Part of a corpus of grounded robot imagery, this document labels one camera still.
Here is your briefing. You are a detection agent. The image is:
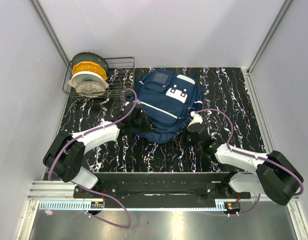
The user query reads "navy blue student backpack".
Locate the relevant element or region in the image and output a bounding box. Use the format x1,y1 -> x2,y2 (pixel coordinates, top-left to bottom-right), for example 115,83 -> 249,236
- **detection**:
132,69 -> 204,144

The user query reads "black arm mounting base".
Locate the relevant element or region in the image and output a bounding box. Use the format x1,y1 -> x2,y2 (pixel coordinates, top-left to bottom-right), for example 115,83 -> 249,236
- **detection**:
93,172 -> 251,211

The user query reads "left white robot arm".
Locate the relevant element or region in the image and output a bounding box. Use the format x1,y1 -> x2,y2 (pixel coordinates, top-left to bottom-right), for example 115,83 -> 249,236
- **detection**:
43,109 -> 155,198

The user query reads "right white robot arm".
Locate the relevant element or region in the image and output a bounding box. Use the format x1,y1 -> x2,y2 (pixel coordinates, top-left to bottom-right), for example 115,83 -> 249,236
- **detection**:
186,123 -> 304,206

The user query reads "grey patterned plate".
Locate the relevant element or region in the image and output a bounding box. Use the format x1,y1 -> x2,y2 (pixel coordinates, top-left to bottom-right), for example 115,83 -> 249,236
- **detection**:
75,81 -> 106,98

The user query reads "white plate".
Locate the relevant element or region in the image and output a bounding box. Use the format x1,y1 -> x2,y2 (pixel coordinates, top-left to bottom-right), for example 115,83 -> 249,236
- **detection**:
68,71 -> 109,89

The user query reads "yellow plate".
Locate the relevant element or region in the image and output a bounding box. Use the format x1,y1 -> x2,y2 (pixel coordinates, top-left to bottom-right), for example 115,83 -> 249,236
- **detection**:
72,61 -> 108,81

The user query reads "dark green plate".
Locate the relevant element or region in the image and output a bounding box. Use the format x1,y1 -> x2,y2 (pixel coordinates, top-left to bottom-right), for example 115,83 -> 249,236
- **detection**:
72,52 -> 109,72

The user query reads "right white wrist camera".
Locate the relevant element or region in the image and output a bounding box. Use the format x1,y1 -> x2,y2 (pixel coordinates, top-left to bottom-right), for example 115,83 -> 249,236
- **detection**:
188,111 -> 203,127

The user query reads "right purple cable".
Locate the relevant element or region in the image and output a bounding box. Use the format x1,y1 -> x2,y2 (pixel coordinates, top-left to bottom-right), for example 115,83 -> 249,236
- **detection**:
192,108 -> 304,218

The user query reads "black wire dish rack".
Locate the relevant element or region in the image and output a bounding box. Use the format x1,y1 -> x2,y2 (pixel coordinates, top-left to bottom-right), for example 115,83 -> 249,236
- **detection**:
62,56 -> 135,99

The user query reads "aluminium front rail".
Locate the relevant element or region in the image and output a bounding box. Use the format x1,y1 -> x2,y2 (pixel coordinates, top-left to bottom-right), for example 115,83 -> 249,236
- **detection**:
27,180 -> 301,201

